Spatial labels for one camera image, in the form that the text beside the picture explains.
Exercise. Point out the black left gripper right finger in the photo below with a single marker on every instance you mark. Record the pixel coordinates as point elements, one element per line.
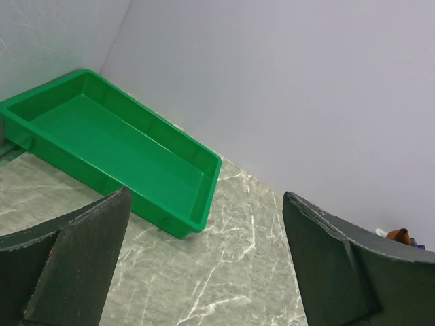
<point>350,276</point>

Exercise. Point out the brown towel in basket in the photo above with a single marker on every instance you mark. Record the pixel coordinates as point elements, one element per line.
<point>401,236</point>

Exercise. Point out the purple towel in basket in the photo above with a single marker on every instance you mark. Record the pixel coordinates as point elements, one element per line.
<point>416,245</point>

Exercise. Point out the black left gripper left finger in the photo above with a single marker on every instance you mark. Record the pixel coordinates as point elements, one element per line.
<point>59,272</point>

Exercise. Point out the white plastic basket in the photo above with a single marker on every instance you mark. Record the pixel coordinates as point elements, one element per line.
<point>381,232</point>

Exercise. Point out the green plastic tray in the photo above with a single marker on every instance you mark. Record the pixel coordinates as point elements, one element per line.
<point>91,130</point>

